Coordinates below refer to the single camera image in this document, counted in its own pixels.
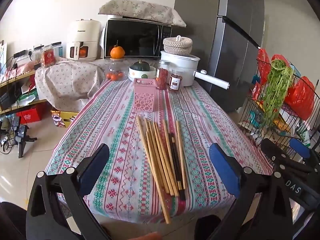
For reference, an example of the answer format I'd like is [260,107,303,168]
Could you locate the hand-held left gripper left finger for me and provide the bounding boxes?
[26,143,112,240]

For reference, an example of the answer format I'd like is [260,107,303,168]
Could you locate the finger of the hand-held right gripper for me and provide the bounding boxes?
[289,138,320,168]
[260,138,310,178]

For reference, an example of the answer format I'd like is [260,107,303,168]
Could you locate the green pumpkin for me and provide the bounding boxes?
[132,60,150,72]

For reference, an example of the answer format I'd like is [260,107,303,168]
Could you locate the woven rope basket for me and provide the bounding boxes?
[163,35,193,55]

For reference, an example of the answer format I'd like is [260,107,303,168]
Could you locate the pile of wooden chopsticks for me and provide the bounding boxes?
[136,115,188,224]

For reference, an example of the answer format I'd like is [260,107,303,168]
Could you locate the pink perforated chopstick holder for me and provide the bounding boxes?
[133,78,158,112]

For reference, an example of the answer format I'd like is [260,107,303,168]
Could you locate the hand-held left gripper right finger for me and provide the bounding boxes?
[209,142,293,240]

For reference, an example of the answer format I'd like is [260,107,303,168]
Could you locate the wooden shelf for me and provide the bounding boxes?
[0,69,48,114]

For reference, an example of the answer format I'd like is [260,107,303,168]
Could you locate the colourful printed box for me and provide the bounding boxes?
[51,109,79,128]

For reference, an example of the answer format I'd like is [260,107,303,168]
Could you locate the grey refrigerator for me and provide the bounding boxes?
[174,0,265,113]

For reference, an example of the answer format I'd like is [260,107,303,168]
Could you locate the black microwave oven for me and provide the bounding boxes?
[103,17,173,59]

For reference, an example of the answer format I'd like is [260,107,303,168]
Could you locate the cream air fryer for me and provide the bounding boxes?
[66,19,102,62]

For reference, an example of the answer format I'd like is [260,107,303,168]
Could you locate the patterned striped tablecloth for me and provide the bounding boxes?
[45,79,274,224]

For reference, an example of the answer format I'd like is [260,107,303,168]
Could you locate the orange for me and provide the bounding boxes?
[110,45,125,59]

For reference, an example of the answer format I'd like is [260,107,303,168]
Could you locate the floral cover cloth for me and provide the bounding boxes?
[34,56,163,112]

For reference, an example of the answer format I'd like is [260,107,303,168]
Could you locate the red cardboard box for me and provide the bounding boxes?
[16,104,47,124]

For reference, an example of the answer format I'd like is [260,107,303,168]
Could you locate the floral pillow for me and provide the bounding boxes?
[98,0,187,28]

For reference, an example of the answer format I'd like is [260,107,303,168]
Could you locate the clear jar with small tomatoes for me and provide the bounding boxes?
[104,57,127,82]

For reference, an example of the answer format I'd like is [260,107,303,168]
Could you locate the green leafy vegetables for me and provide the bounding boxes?
[261,60,294,128]

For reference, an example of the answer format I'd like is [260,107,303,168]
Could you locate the black tripod device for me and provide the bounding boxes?
[0,116,38,158]

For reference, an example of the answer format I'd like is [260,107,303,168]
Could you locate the red label snack packet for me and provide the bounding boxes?
[41,47,55,68]

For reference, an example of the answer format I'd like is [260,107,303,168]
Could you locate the white bowl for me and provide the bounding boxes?
[128,65,157,82]

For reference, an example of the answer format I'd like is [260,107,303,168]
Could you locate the white electric pot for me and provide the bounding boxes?
[160,51,230,90]

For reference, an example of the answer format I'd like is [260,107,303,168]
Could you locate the tall jar of red berries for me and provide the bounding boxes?
[156,60,170,90]

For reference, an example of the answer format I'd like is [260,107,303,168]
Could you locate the small jar with red label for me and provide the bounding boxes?
[169,69,181,92]

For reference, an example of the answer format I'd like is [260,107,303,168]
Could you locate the red plastic bag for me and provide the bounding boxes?
[284,76,315,120]
[257,49,272,84]

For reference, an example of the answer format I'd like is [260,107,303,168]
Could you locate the black wire basket rack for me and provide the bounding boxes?
[239,59,320,148]

